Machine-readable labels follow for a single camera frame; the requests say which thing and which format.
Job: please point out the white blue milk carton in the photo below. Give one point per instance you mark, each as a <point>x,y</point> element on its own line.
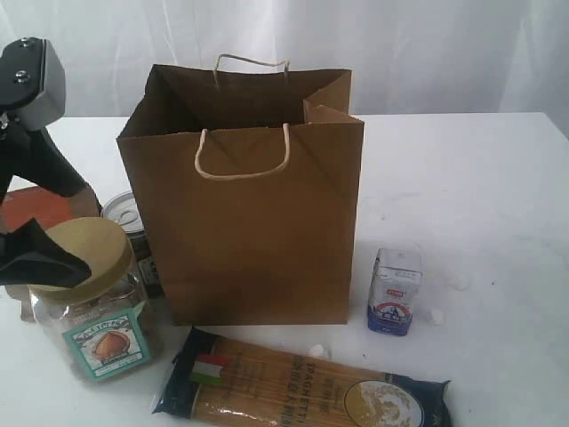
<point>396,280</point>

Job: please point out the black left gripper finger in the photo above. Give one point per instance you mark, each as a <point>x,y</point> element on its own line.
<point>30,257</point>

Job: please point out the white marshmallow right of carton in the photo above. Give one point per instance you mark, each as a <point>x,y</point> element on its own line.
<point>436,317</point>

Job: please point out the white marshmallow near spaghetti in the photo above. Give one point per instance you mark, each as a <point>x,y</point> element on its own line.
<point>320,351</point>

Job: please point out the spaghetti packet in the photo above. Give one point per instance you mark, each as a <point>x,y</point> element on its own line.
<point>225,382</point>

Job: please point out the clear nut jar tan lid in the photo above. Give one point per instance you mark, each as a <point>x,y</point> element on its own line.
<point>104,326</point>

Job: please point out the brown paper bag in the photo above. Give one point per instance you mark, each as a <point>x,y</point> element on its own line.
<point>247,186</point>

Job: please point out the brown pouch orange label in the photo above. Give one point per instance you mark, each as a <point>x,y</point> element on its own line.
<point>47,208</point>

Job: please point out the white marshmallow far right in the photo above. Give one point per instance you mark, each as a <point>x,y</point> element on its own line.
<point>459,282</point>

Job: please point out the dark jar silver pull lid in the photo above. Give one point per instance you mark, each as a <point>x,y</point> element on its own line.
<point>123,210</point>

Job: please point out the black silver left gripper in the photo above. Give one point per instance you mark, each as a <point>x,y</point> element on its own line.
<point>33,95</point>

